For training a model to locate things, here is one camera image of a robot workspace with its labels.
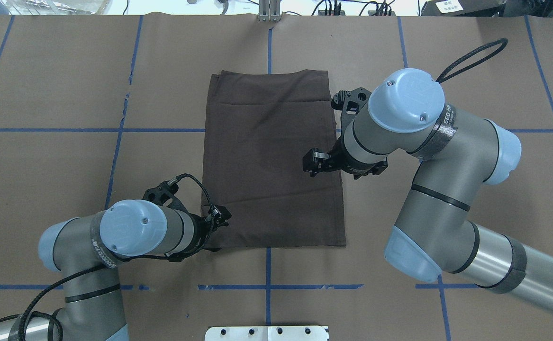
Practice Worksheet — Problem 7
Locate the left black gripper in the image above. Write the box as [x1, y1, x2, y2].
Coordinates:
[143, 173, 232, 262]

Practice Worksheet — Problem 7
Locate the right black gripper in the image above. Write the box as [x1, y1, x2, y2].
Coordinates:
[303, 87, 388, 179]

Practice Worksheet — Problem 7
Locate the dark brown t-shirt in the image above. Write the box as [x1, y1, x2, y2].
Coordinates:
[202, 70, 346, 249]

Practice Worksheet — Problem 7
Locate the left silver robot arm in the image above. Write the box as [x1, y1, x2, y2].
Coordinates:
[0, 173, 231, 341]

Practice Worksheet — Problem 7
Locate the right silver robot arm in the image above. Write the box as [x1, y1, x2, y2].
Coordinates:
[302, 68, 553, 313]

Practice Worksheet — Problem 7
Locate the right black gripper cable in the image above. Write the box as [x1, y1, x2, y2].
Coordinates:
[435, 38, 509, 85]

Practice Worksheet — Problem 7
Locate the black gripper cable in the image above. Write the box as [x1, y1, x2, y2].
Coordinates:
[435, 38, 509, 85]
[0, 173, 216, 341]

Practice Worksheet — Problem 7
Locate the aluminium frame post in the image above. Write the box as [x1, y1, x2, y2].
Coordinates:
[255, 0, 282, 22]

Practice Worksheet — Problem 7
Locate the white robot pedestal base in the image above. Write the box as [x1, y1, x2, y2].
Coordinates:
[204, 325, 330, 341]

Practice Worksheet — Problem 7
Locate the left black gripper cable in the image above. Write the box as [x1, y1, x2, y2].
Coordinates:
[0, 173, 216, 341]

